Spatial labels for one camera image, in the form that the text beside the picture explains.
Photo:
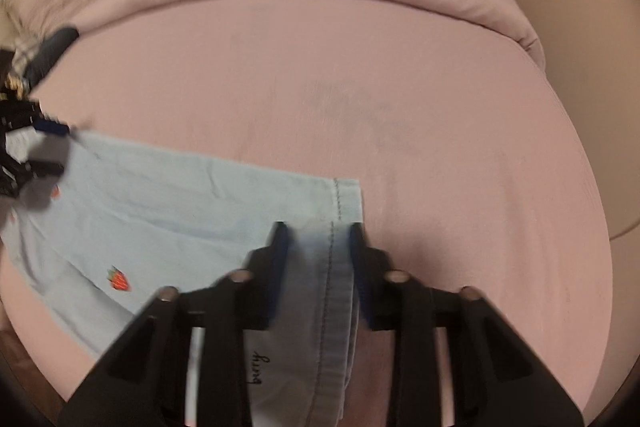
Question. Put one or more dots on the light blue strawberry pants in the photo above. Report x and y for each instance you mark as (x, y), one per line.
(126, 219)

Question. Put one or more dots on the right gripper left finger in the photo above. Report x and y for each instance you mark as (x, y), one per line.
(141, 379)

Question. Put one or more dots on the pink bed sheet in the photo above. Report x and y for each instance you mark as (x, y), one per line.
(470, 171)

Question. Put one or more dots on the dark folded garment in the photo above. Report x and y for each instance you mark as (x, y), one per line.
(50, 51)

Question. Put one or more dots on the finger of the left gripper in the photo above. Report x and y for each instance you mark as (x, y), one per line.
(38, 169)
(49, 126)

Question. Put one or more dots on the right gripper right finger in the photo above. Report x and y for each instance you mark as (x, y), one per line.
(497, 379)

